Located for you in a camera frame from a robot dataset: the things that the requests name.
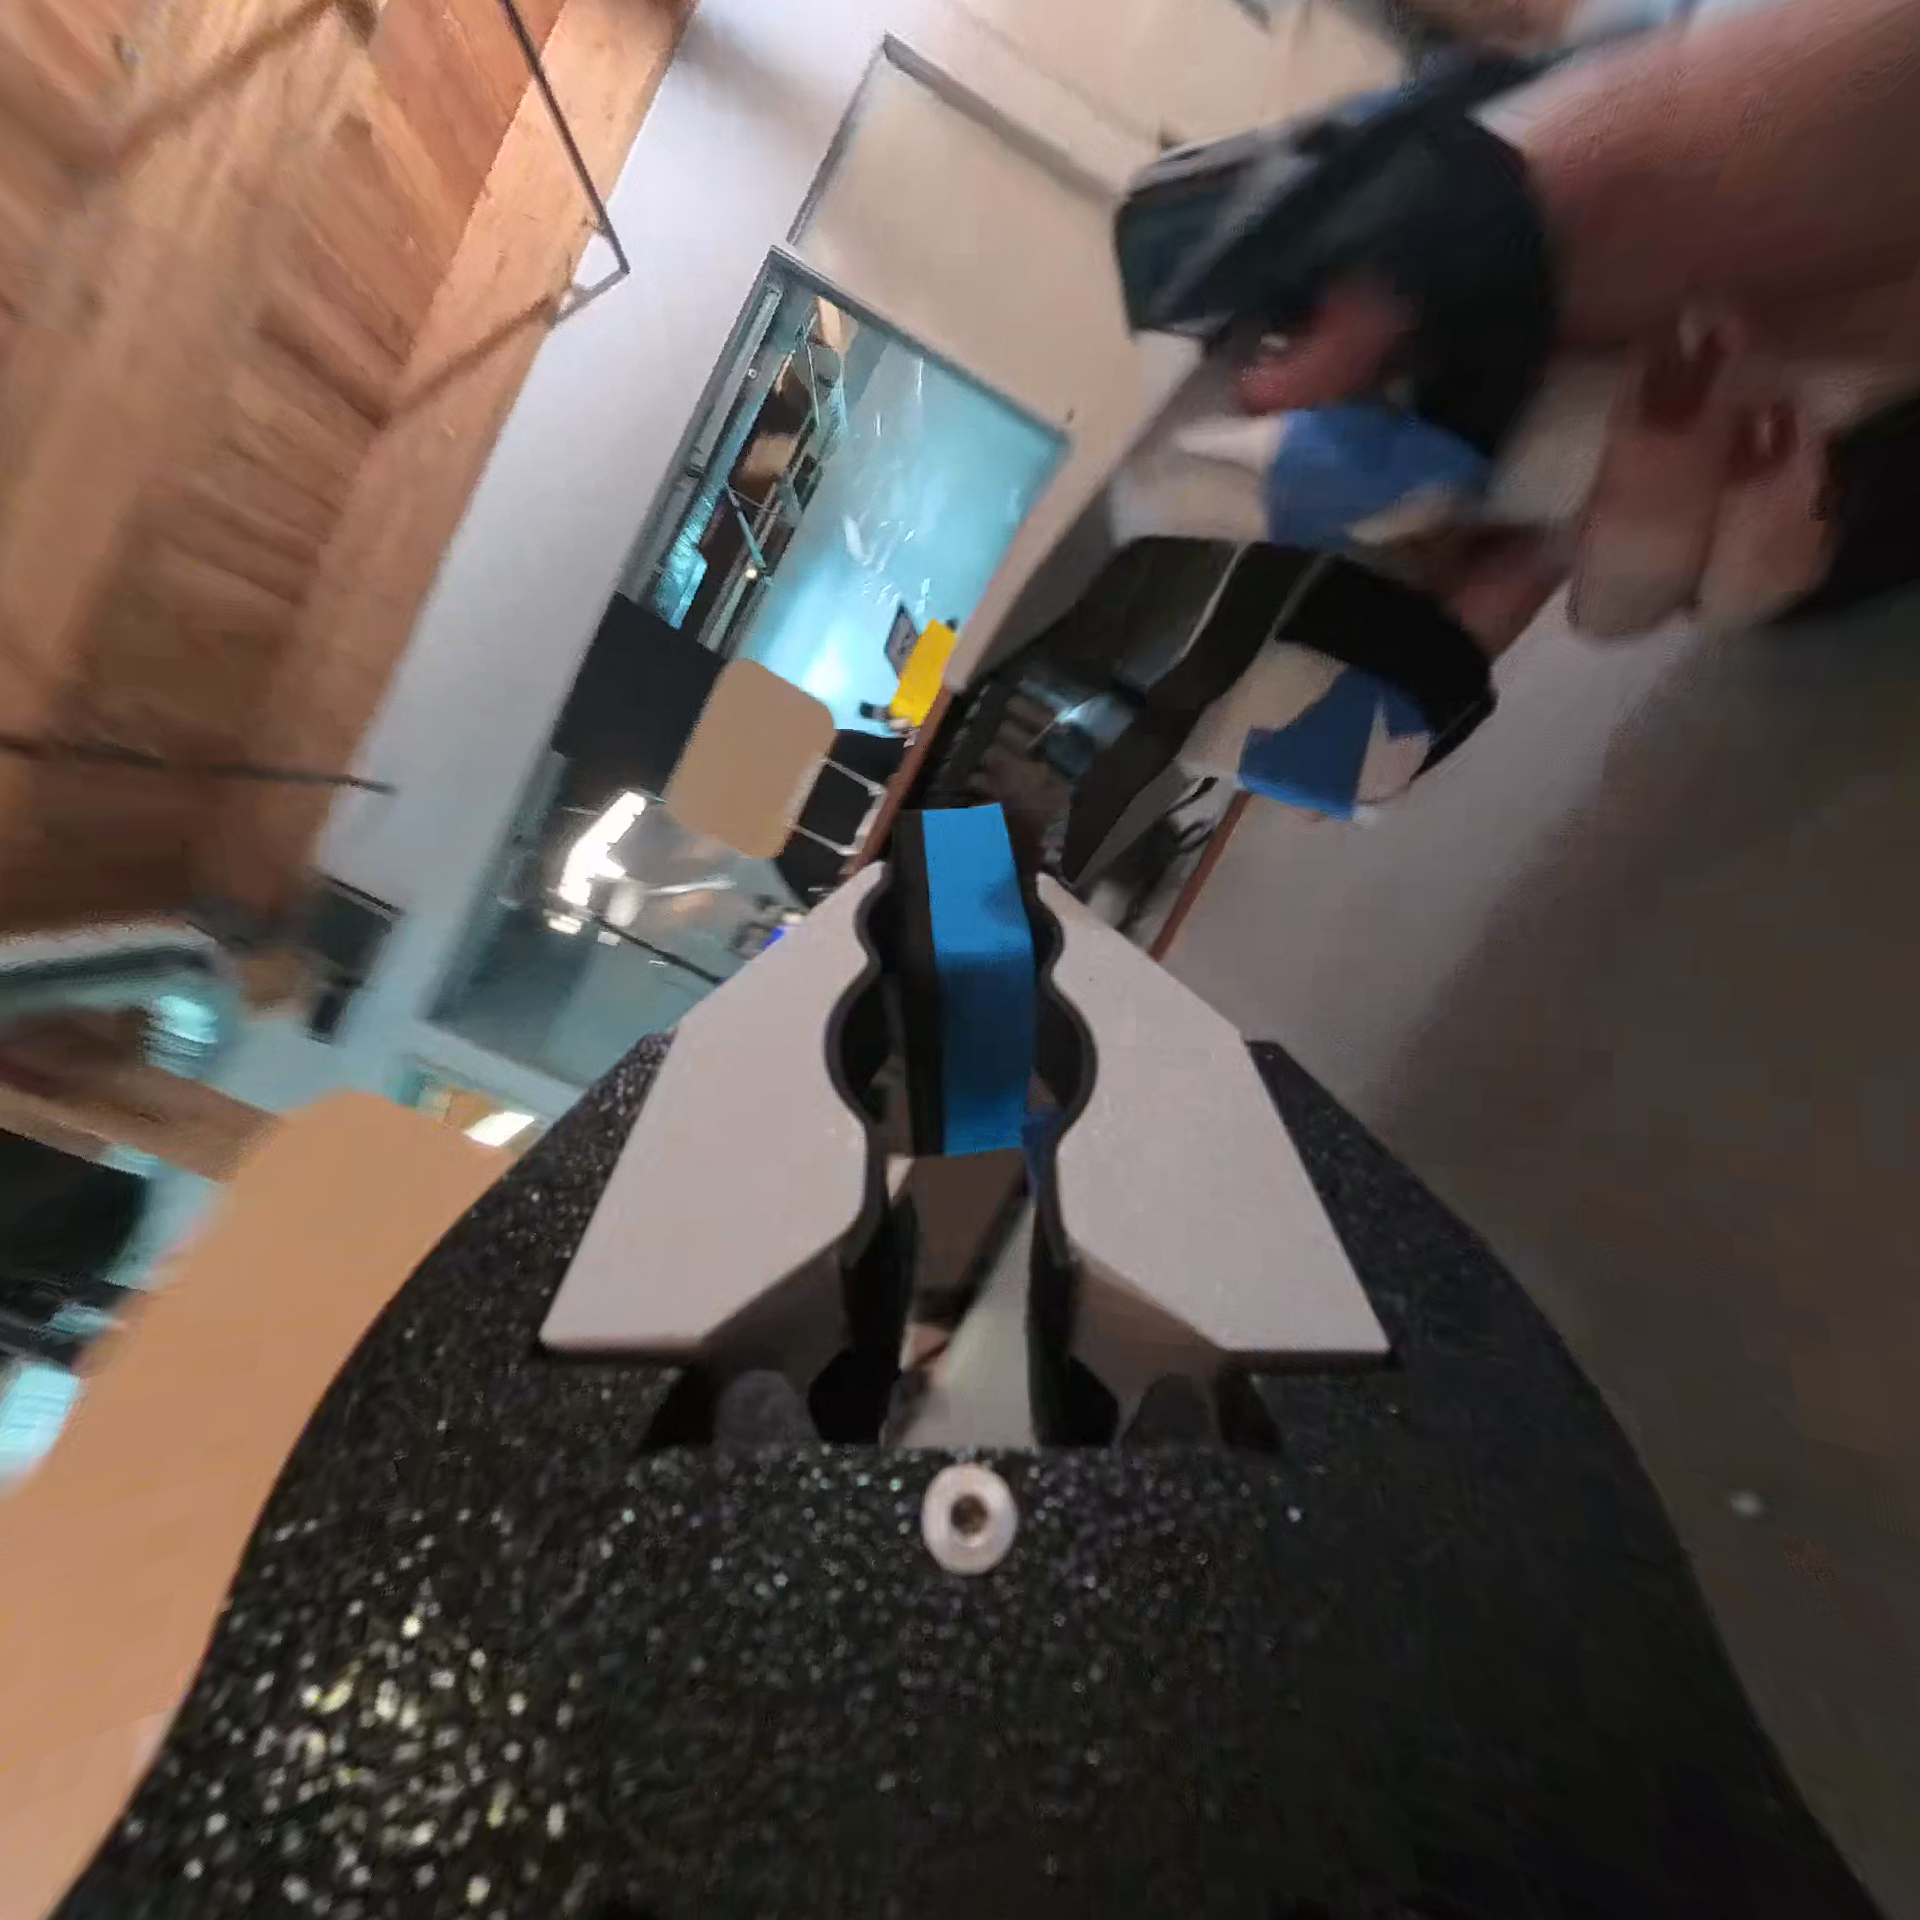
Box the wooden panel on white stand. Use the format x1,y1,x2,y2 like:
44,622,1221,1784
667,659,837,860
0,1092,520,1920

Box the black wall screen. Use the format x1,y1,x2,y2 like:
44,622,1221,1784
551,592,721,782

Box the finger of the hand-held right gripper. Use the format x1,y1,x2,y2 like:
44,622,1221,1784
1061,538,1494,893
1122,405,1504,552

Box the black ceiling rod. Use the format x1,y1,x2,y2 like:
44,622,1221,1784
503,0,633,321

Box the person's right hand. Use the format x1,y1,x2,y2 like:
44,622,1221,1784
1241,0,1920,632

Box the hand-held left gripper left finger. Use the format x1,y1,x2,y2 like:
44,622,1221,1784
536,864,916,1445

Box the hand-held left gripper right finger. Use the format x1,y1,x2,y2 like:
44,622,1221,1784
1028,876,1391,1445

